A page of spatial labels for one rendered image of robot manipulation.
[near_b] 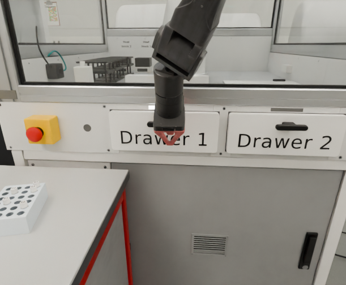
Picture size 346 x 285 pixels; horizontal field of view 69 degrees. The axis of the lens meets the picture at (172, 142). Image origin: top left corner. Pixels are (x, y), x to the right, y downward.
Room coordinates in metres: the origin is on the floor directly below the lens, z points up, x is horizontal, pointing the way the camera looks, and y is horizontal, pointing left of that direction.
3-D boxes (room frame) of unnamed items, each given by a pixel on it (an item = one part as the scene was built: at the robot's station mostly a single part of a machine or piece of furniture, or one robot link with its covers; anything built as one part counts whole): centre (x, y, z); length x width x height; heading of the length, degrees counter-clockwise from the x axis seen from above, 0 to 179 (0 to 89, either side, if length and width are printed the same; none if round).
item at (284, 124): (0.59, -0.29, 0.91); 0.07 x 0.04 x 0.01; 86
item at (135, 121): (0.64, 0.02, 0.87); 0.29 x 0.02 x 0.11; 86
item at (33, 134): (0.61, 0.36, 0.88); 0.04 x 0.03 x 0.04; 86
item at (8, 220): (0.43, 0.32, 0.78); 0.12 x 0.08 x 0.04; 10
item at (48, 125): (0.65, 0.35, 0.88); 0.07 x 0.05 x 0.07; 86
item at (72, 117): (1.12, -0.05, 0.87); 1.02 x 0.95 x 0.14; 86
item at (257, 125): (0.61, -0.29, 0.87); 0.29 x 0.02 x 0.11; 86
